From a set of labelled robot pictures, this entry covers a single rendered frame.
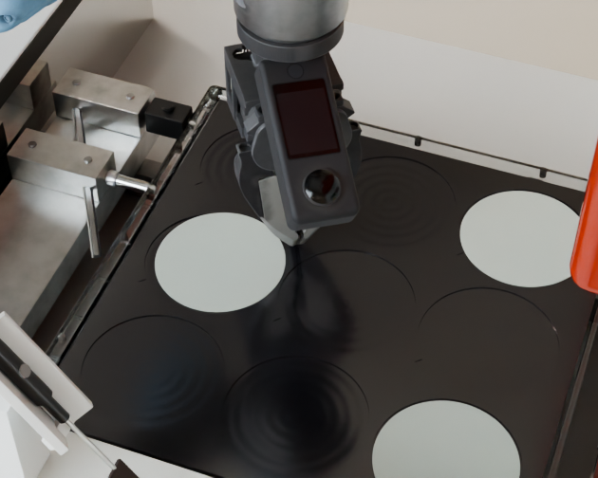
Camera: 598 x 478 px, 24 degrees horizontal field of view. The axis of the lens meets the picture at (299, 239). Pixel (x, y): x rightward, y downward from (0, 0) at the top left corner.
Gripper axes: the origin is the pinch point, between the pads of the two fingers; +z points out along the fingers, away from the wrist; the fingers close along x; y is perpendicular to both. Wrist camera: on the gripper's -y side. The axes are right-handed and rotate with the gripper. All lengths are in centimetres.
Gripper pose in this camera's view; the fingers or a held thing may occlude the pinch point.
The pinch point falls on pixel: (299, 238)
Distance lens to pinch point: 104.2
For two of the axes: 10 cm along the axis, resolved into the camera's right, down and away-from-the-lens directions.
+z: 0.0, 6.7, 7.4
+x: -9.6, 2.1, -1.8
